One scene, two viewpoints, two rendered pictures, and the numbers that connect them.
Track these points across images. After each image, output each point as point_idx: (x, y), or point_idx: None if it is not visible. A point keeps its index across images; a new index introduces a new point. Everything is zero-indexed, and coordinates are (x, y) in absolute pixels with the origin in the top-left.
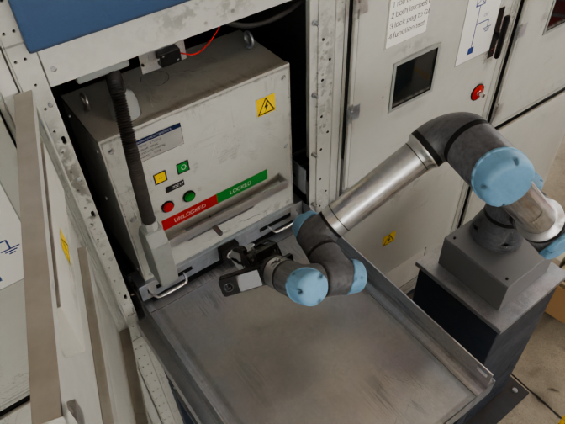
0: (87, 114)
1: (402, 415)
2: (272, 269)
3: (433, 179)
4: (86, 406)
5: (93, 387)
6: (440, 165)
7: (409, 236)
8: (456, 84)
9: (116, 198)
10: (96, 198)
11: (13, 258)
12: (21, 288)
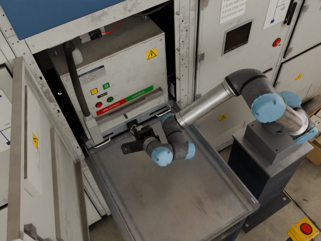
0: (56, 59)
1: (209, 217)
2: (146, 144)
3: None
4: (44, 216)
5: (51, 203)
6: (238, 95)
7: (235, 115)
8: (263, 39)
9: (71, 101)
10: None
11: None
12: None
